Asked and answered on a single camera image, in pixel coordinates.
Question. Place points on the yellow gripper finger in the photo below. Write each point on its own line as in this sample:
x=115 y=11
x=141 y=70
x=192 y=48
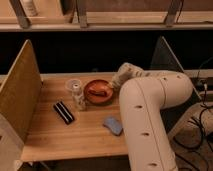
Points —
x=110 y=85

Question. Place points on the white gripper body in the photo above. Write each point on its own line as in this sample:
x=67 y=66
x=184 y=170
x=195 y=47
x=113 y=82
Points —
x=125 y=72

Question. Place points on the orange ceramic bowl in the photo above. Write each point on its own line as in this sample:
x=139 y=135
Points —
x=98 y=85

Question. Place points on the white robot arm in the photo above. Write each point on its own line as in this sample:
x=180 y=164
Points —
x=142 y=95

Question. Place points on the sausage in bowl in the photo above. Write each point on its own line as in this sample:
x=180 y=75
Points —
x=98 y=93

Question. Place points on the clear plastic cup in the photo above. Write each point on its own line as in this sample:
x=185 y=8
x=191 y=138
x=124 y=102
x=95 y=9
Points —
x=73 y=84

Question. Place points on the clear plastic bottle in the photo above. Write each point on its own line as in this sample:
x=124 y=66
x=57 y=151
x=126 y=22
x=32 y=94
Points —
x=78 y=97

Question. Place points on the right dark side panel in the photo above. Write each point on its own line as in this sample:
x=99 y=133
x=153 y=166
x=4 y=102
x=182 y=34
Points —
x=164 y=58

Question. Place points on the blue sponge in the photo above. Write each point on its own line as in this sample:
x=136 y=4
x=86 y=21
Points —
x=113 y=125

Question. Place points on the black striped box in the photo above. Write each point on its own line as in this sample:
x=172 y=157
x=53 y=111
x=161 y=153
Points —
x=64 y=113

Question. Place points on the wooden shelf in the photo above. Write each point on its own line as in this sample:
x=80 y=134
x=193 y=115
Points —
x=107 y=15

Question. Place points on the left wooden side panel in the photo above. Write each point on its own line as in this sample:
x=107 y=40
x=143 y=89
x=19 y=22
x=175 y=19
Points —
x=19 y=93

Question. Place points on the white bottle on shelf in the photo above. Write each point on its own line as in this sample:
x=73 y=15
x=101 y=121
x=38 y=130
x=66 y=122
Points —
x=30 y=7

